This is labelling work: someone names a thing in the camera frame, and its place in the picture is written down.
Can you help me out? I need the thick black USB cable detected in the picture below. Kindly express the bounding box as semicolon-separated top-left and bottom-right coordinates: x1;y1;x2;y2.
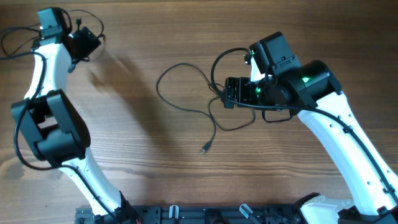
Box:
155;62;224;154

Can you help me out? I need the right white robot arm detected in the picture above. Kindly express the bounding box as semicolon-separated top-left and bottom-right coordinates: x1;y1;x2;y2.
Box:
219;32;397;223

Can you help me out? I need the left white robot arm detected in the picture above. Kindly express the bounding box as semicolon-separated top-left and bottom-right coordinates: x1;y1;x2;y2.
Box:
11;7;141;223

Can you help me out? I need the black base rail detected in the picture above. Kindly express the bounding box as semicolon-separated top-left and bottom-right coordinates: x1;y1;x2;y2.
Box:
75;204;303;224

